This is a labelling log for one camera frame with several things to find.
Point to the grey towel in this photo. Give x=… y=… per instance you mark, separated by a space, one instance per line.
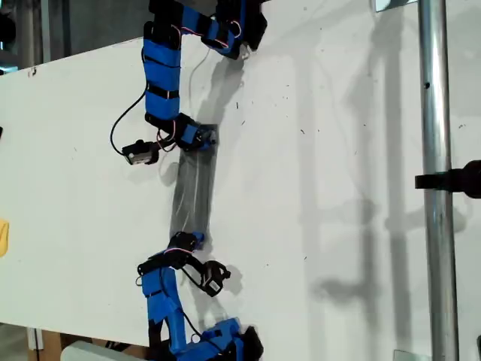
x=193 y=188

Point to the white box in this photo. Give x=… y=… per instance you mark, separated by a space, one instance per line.
x=86 y=353

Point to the wooden board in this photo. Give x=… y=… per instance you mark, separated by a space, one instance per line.
x=50 y=346

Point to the small black clip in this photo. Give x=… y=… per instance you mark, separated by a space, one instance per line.
x=32 y=71

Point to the yellow object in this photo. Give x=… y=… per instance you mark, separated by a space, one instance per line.
x=3 y=237

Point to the black round object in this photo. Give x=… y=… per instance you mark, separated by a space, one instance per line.
x=6 y=28

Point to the black camera stalk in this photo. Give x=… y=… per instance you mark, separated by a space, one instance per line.
x=155 y=150
x=191 y=273

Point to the black camera box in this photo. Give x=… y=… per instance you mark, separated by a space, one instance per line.
x=137 y=156
x=214 y=282

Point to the white bracket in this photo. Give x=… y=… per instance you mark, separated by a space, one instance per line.
x=34 y=338

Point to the grey frame bar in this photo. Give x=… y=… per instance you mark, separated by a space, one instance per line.
x=45 y=30

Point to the steel post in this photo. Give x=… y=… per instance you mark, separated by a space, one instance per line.
x=436 y=113

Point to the black post clamp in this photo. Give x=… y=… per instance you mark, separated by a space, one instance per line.
x=466 y=180

